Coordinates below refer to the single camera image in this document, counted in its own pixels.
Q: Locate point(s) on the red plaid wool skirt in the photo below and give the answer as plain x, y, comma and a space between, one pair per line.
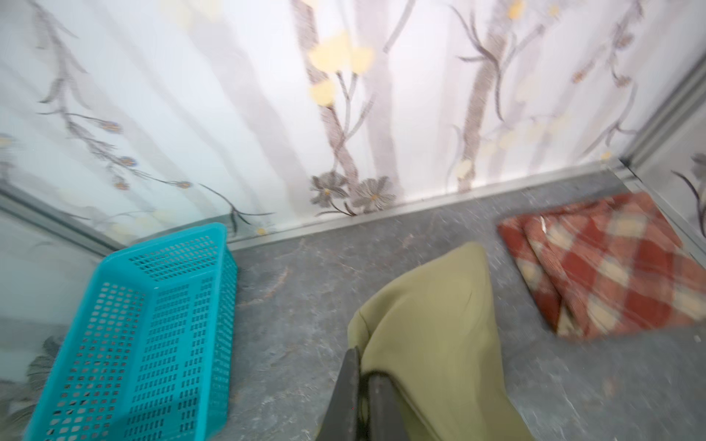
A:
605, 267

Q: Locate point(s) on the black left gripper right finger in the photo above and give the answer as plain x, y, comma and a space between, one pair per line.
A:
385, 419

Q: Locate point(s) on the teal plastic basket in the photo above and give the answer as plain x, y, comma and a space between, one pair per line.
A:
148, 355

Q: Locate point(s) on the olive green skirt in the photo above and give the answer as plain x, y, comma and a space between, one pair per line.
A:
433, 332

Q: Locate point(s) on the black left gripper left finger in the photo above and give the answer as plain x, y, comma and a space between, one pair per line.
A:
341, 420

